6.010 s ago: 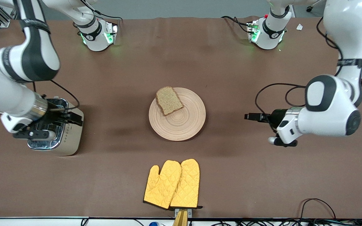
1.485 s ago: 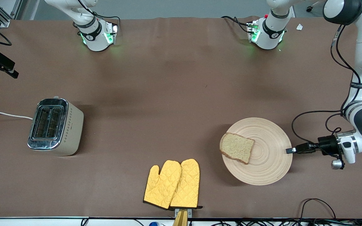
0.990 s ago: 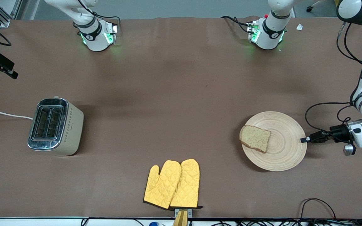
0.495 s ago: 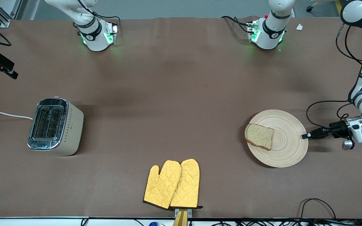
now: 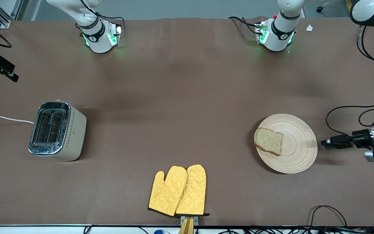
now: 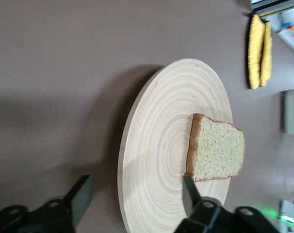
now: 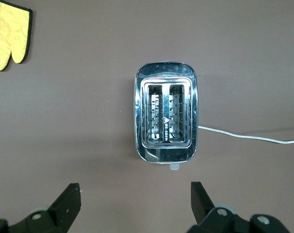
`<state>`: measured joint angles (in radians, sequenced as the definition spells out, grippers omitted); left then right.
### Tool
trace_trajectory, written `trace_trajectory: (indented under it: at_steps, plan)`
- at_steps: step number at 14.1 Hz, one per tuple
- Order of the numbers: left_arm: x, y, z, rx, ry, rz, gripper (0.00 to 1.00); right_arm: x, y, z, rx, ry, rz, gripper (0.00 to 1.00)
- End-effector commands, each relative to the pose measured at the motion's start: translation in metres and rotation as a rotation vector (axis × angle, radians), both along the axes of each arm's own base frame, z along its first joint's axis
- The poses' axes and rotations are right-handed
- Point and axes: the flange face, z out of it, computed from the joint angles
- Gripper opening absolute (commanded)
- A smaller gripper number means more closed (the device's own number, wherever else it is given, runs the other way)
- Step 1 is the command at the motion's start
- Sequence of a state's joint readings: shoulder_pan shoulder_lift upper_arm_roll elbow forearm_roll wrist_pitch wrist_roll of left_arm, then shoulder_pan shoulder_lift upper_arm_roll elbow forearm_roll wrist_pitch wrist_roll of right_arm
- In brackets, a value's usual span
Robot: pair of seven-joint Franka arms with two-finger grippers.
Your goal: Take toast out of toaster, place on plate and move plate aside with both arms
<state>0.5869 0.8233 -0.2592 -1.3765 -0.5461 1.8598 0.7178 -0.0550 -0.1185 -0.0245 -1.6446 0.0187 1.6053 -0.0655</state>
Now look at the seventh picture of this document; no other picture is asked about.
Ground brown table cover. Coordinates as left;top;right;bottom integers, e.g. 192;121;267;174
0;0;294;233

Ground cream and chrome toaster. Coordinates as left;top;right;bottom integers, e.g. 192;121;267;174
133;61;199;171

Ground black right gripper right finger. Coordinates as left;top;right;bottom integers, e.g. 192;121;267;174
188;181;253;233

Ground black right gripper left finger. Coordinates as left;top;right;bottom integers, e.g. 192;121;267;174
8;183;82;233

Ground white toaster power cable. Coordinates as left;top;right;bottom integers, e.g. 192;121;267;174
197;125;294;144

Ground yellow quilted oven mitt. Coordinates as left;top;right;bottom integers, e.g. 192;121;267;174
0;0;33;72

